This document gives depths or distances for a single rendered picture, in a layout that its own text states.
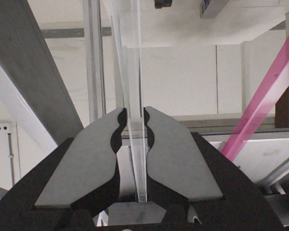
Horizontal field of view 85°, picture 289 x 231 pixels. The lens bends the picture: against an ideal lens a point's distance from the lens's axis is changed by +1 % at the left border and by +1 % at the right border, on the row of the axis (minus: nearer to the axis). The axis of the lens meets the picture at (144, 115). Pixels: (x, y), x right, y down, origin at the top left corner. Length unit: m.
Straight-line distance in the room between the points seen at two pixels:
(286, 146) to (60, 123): 0.27
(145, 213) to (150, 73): 1.73
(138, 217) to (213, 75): 1.93
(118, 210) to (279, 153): 0.26
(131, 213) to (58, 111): 0.22
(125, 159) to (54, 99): 0.11
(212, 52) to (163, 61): 0.59
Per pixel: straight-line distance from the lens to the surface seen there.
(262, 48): 2.47
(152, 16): 0.68
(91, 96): 0.46
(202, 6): 0.64
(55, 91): 0.18
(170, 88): 1.93
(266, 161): 0.29
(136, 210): 0.32
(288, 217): 0.39
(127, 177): 0.26
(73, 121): 0.22
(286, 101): 0.76
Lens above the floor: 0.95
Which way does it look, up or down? 3 degrees up
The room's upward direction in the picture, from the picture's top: 177 degrees clockwise
